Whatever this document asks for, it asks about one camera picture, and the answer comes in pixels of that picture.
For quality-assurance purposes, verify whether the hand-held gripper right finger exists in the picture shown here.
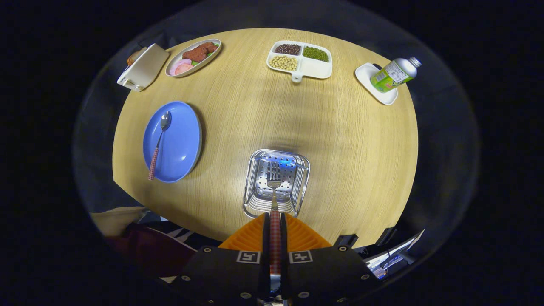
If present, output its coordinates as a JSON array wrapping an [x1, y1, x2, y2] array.
[[280, 212, 381, 304]]

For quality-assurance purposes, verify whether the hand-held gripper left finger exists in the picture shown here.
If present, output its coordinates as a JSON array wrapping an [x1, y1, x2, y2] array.
[[172, 212, 271, 304]]

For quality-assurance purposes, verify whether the fork with red checked handle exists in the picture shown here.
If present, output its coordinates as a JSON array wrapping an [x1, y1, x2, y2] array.
[[267, 159, 283, 298]]

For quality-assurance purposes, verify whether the spoon with red checked handle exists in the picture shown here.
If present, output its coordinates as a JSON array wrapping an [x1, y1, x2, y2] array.
[[147, 110, 172, 181]]

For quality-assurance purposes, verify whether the black table clamp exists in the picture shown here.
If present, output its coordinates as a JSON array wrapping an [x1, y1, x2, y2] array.
[[334, 234, 359, 248], [376, 227, 398, 246]]

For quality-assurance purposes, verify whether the perforated metal cutlery basket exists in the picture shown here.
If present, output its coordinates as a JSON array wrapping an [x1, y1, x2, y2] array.
[[243, 149, 311, 218]]

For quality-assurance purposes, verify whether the person's striped garment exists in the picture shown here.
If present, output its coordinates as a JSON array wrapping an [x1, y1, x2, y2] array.
[[149, 227, 200, 249]]

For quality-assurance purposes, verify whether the person's dark red garment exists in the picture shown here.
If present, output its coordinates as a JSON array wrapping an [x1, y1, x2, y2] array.
[[104, 223, 198, 277]]

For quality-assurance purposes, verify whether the blue round plate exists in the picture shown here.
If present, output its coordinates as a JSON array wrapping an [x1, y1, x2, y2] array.
[[142, 101, 203, 183]]

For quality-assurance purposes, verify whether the person's beige garment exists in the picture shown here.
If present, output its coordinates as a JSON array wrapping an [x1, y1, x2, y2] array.
[[90, 207, 149, 237]]

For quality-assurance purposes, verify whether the white divided tray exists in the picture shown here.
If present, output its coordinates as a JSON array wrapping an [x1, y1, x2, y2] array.
[[266, 40, 333, 83]]

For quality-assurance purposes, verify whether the pile of yellow soybeans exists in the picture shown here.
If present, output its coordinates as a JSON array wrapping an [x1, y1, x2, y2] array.
[[269, 55, 298, 71]]

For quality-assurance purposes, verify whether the small white square dish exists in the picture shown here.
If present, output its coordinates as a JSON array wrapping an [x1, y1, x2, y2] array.
[[355, 62, 399, 106]]

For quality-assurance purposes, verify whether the pile of green mung beans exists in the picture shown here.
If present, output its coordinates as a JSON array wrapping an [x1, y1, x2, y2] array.
[[303, 46, 329, 62]]

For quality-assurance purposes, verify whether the pile of dark red beans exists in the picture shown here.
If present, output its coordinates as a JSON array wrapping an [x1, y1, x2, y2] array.
[[274, 44, 302, 56]]

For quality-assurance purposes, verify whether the green lettuce leaf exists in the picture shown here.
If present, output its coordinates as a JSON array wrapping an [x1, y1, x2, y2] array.
[[191, 42, 220, 66]]

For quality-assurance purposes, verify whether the silver bottle with green label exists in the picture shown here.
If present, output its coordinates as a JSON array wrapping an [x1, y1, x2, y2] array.
[[370, 57, 422, 93]]

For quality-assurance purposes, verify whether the oval beige food plate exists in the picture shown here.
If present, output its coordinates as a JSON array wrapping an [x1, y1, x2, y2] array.
[[165, 39, 222, 78]]

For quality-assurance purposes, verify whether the large brown meat piece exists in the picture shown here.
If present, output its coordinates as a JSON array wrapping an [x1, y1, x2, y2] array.
[[183, 46, 209, 63]]

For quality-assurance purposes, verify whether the cream white toaster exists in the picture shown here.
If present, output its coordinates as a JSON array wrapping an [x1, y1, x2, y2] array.
[[116, 43, 170, 92]]

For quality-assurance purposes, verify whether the brown toast slice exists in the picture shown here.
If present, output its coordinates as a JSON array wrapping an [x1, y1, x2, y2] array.
[[126, 48, 147, 66]]

